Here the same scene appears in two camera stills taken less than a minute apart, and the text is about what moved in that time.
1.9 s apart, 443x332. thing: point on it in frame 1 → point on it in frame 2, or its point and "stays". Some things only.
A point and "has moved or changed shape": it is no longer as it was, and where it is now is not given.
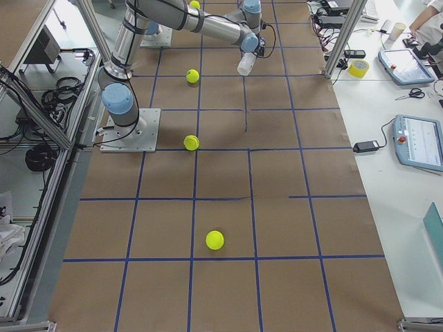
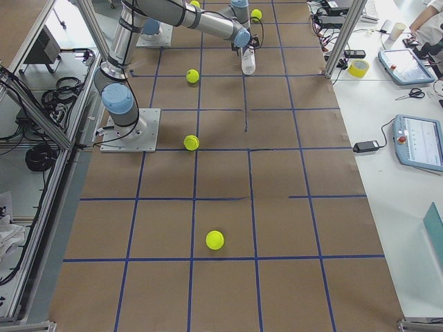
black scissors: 414,93 stays
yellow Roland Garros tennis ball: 192,76 stays
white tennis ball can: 246,63 has moved or changed shape
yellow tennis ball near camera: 214,240 stays
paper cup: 398,29 stays
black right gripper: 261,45 → 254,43
